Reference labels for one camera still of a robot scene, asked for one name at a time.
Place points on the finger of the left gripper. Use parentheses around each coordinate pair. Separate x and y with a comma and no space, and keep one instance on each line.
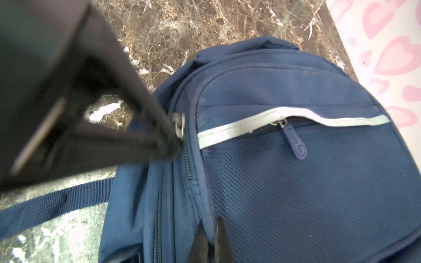
(57,59)

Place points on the navy blue student backpack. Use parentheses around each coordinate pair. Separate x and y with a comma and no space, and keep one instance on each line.
(300,161)

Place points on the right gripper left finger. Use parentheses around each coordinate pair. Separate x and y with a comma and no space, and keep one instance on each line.
(199,250)

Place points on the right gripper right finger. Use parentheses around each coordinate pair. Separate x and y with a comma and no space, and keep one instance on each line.
(222,248)

